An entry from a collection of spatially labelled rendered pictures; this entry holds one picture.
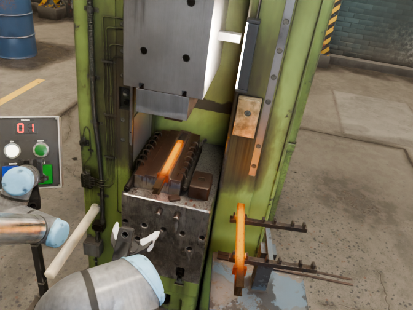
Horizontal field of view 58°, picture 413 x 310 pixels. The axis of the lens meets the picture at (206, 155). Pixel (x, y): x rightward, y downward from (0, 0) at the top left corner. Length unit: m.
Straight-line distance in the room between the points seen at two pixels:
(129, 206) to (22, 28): 4.54
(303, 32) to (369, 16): 5.97
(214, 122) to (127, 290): 1.27
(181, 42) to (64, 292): 0.85
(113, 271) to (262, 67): 0.93
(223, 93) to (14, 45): 4.42
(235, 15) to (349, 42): 5.75
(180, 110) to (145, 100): 0.13
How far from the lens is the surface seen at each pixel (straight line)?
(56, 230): 1.06
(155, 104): 1.39
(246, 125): 1.49
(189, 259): 1.73
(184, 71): 1.32
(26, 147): 1.57
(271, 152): 1.57
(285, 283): 1.69
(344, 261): 2.90
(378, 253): 3.10
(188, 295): 1.92
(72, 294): 0.77
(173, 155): 1.66
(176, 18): 1.28
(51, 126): 1.56
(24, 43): 5.94
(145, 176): 1.57
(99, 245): 2.09
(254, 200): 1.71
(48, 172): 1.56
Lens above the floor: 1.89
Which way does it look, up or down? 32 degrees down
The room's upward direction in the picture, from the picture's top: 8 degrees clockwise
